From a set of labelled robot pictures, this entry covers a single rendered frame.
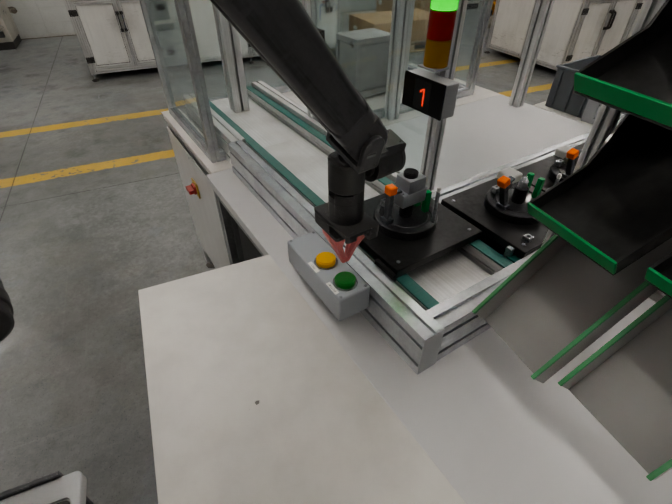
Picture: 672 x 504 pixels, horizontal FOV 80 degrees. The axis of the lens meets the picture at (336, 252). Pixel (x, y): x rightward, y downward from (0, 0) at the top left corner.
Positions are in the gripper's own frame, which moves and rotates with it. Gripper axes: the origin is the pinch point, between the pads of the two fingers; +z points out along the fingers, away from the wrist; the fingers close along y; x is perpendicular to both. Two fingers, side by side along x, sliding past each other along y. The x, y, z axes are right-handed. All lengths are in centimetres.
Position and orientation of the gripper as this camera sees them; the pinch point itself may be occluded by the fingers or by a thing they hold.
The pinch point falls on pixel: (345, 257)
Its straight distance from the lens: 71.8
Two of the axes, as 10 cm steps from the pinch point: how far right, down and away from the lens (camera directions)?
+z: 0.0, 7.7, 6.4
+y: -5.5, -5.4, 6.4
